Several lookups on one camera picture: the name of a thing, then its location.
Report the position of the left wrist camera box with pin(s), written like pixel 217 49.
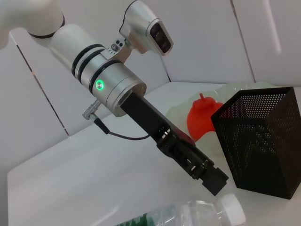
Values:
pixel 145 26

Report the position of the clear green-label water bottle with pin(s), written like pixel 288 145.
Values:
pixel 200 214

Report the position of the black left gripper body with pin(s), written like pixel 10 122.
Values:
pixel 150 120

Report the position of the red-orange fruit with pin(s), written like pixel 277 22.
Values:
pixel 202 115

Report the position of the black mesh pen holder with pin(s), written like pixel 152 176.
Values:
pixel 263 146

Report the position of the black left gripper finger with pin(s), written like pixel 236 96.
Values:
pixel 195 171
pixel 211 166

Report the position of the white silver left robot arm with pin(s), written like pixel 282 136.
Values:
pixel 70 47

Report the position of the green glass fruit plate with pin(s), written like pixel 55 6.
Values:
pixel 225 94

